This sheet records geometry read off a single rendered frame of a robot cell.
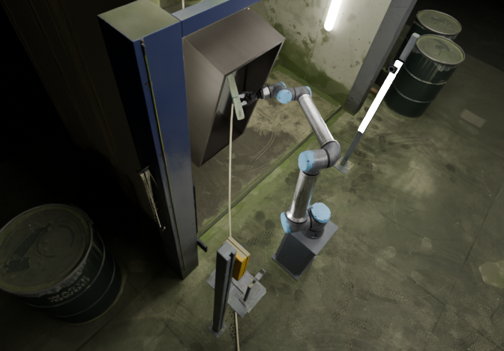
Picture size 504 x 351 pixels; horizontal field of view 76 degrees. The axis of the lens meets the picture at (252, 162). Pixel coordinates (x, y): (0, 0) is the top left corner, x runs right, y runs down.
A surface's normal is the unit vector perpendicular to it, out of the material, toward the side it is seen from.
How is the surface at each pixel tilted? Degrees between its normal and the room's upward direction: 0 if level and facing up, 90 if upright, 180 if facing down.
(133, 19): 0
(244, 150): 0
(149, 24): 0
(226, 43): 12
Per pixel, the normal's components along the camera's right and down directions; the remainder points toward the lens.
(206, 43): 0.26, -0.47
